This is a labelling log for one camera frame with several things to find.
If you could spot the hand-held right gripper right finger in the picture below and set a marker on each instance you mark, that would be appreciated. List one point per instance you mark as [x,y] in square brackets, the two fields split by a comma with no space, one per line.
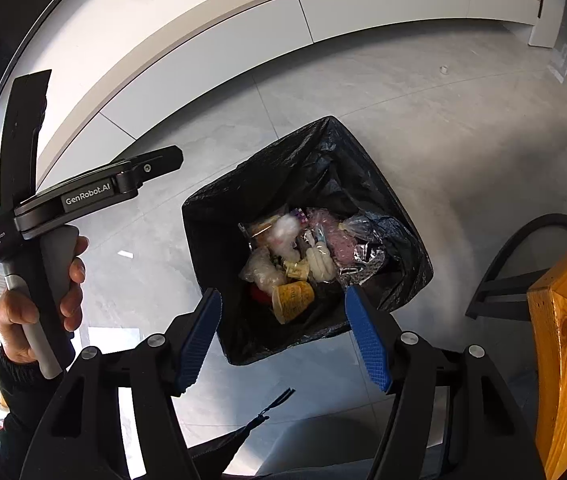
[368,340]

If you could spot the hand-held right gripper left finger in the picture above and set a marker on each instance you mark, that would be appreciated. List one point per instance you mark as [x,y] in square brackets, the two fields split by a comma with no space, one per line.
[198,340]

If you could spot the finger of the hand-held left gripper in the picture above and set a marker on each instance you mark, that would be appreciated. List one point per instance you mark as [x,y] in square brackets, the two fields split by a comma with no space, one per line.
[156,162]

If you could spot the silver foil bag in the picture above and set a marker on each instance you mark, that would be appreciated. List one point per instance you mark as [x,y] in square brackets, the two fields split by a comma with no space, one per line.
[363,265]

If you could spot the yellow paper cup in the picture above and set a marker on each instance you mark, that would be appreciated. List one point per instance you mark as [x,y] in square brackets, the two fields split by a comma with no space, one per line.
[293,300]

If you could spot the pink plastic bag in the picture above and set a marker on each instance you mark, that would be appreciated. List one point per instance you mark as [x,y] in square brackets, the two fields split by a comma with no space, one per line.
[341,247]

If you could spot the white tissue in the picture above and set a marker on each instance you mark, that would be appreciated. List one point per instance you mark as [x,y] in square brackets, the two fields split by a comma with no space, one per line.
[286,230]

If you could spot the trash bin with black bag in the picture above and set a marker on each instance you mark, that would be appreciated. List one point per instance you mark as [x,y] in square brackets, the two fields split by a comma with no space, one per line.
[313,170]

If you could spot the person's left forearm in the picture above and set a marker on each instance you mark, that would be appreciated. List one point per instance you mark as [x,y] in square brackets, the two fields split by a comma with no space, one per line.
[23,395]

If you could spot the person's left hand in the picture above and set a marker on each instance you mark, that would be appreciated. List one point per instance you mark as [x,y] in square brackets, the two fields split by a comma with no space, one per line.
[13,320]

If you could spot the white low cabinet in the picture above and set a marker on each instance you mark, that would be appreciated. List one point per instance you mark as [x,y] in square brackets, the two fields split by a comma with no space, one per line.
[213,35]

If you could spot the black metal chair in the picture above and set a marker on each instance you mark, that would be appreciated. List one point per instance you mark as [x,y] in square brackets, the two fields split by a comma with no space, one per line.
[503,290]

